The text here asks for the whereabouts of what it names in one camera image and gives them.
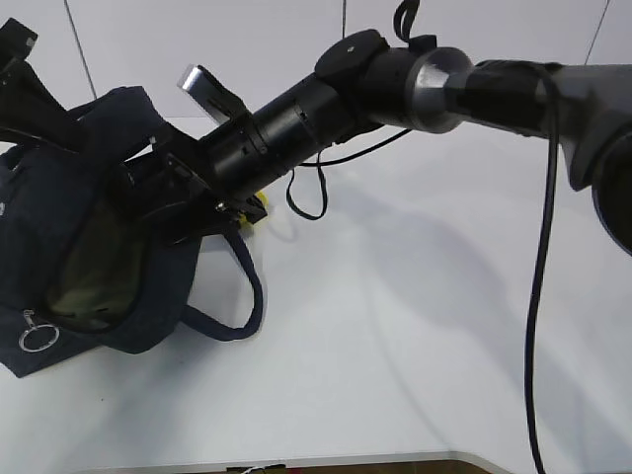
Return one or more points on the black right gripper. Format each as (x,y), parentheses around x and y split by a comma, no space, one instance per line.
(168,183)

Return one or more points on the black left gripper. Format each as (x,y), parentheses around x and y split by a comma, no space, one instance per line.
(30,115)

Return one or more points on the yellow lemon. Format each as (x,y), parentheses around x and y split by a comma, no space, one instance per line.
(252,210)

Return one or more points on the dark blue lunch bag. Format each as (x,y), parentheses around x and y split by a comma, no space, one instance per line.
(47,195)

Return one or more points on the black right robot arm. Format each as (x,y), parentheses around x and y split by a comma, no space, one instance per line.
(361,83)

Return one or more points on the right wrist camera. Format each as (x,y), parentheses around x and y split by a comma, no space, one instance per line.
(219,103)

